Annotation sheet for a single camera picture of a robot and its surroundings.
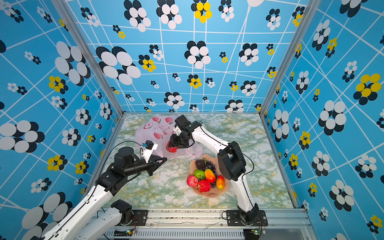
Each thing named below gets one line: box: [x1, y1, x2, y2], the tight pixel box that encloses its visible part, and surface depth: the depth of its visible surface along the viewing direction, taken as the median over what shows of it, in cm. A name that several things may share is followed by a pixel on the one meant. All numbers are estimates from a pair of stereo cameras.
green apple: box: [194, 169, 205, 181], surface depth 82 cm
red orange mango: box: [204, 168, 216, 184], surface depth 80 cm
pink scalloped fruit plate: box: [187, 154, 230, 198], surface depth 81 cm
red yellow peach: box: [216, 175, 226, 190], surface depth 81 cm
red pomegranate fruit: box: [166, 140, 179, 153], surface depth 88 cm
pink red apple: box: [186, 175, 199, 188], surface depth 78 cm
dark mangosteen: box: [195, 159, 206, 169], surface depth 86 cm
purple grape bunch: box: [205, 161, 218, 178], surface depth 87 cm
